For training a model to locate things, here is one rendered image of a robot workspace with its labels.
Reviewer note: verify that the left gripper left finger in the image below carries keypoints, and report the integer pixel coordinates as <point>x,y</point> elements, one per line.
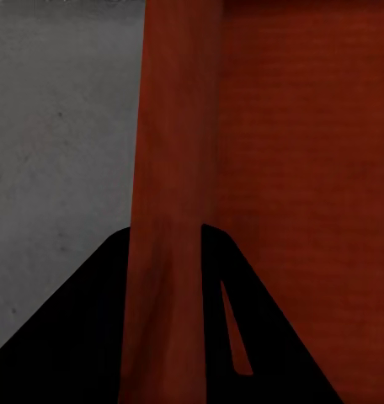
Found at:
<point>69,351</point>

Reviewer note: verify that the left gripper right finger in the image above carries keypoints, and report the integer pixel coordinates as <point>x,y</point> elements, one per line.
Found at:
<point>284,372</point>

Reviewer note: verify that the storage box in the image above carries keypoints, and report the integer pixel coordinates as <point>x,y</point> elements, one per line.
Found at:
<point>265,119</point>

